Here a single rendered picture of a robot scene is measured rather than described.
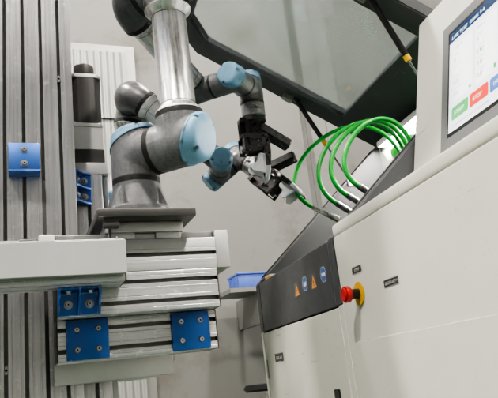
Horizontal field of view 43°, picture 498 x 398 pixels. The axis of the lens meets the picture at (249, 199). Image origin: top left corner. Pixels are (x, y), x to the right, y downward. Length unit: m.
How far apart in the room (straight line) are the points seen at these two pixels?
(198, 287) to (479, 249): 0.67
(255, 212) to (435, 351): 4.05
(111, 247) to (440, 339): 0.65
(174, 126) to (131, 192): 0.18
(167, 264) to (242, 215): 3.66
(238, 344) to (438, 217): 3.84
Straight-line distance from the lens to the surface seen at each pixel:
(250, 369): 4.89
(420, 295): 1.19
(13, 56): 1.80
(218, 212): 5.03
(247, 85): 1.92
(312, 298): 1.68
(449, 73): 1.64
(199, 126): 1.45
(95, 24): 5.48
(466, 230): 1.06
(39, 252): 1.29
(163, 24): 1.59
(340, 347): 1.54
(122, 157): 1.52
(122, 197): 1.49
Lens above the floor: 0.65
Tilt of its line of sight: 16 degrees up
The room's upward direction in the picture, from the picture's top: 7 degrees counter-clockwise
